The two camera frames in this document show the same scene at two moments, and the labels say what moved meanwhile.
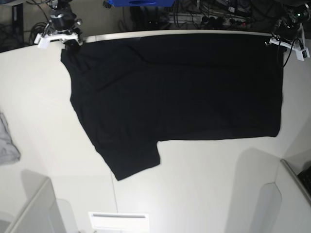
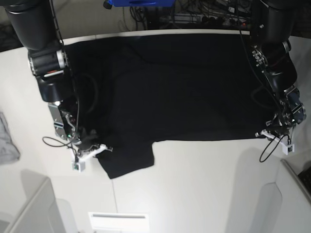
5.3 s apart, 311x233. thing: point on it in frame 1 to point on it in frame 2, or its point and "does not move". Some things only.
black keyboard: [305, 176] does not move
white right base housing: [296, 207] does not move
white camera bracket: [43, 40] to [78, 162]
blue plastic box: [141, 3] does not move
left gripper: [63, 19] to [64, 117]
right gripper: [286, 27] to [291, 110]
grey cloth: [9, 153] does not move
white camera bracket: [302, 53] to [287, 148]
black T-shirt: [130, 92] does not move
